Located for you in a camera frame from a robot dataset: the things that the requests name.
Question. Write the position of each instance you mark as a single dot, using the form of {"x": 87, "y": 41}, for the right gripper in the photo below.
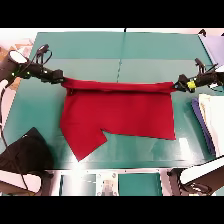
{"x": 182, "y": 83}

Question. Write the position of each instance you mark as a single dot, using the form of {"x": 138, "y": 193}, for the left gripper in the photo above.
{"x": 56, "y": 76}

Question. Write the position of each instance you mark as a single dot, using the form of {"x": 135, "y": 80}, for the red T-shirt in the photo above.
{"x": 126, "y": 110}

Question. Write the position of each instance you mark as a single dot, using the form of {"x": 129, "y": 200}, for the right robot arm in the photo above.
{"x": 200, "y": 173}

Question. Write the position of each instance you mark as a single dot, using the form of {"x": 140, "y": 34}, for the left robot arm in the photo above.
{"x": 9, "y": 66}

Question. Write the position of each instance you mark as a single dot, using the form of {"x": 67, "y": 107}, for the lavender garment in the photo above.
{"x": 213, "y": 46}

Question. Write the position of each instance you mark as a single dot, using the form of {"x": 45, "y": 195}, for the blue garment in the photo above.
{"x": 203, "y": 126}

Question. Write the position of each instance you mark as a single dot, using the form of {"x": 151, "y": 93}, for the black garment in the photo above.
{"x": 26, "y": 153}

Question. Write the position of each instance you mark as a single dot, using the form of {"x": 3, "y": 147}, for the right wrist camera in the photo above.
{"x": 199, "y": 64}

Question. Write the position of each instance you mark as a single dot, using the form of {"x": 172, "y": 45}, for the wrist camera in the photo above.
{"x": 199, "y": 64}
{"x": 41, "y": 50}

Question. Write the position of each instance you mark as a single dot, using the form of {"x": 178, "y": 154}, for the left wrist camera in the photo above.
{"x": 41, "y": 50}

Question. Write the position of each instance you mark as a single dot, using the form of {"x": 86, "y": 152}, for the silver frame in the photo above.
{"x": 106, "y": 183}

